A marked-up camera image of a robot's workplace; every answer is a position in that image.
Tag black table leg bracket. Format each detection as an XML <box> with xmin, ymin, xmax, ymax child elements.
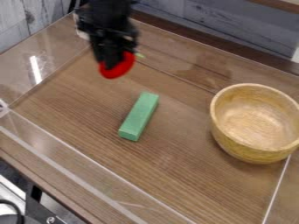
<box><xmin>24</xmin><ymin>185</ymin><xmax>67</xmax><ymax>224</ymax></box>

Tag wooden bowl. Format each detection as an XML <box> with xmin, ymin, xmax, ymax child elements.
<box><xmin>210</xmin><ymin>83</ymin><xmax>299</xmax><ymax>165</ymax></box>

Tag red plush strawberry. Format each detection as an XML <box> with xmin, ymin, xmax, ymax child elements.
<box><xmin>98</xmin><ymin>51</ymin><xmax>146</xmax><ymax>80</ymax></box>

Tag black cable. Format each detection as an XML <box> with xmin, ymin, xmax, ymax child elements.
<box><xmin>0</xmin><ymin>199</ymin><xmax>27</xmax><ymax>224</ymax></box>

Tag clear acrylic tray wall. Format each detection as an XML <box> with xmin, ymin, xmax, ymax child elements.
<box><xmin>0</xmin><ymin>12</ymin><xmax>299</xmax><ymax>224</ymax></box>

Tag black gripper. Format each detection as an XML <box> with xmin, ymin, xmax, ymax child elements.
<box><xmin>75</xmin><ymin>0</ymin><xmax>139</xmax><ymax>70</ymax></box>

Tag green rectangular block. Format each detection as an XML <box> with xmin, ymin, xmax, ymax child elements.
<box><xmin>118</xmin><ymin>92</ymin><xmax>159</xmax><ymax>142</ymax></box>

